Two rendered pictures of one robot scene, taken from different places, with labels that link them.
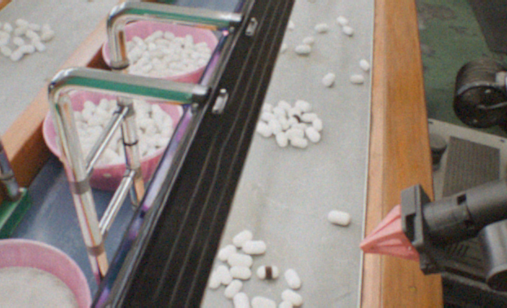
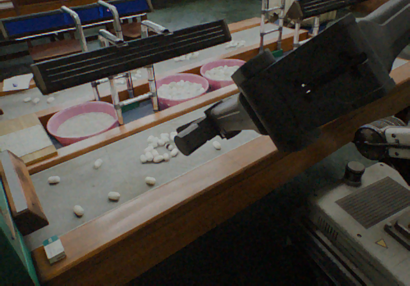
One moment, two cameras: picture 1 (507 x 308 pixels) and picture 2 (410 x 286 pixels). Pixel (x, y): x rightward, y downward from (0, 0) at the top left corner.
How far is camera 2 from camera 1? 0.76 m
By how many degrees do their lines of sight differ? 38
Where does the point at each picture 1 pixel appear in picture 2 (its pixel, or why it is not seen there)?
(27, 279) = (107, 118)
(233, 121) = (127, 54)
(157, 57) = (225, 74)
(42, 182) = (148, 102)
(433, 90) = not seen: outside the picture
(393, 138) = not seen: hidden behind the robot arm
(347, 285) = (191, 165)
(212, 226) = (88, 72)
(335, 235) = (209, 150)
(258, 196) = not seen: hidden behind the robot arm
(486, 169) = (393, 202)
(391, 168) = (261, 138)
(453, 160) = (373, 188)
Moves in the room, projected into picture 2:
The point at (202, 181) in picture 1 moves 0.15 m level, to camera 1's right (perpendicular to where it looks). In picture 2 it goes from (93, 59) to (123, 75)
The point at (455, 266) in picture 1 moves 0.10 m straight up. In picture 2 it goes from (328, 243) to (333, 226)
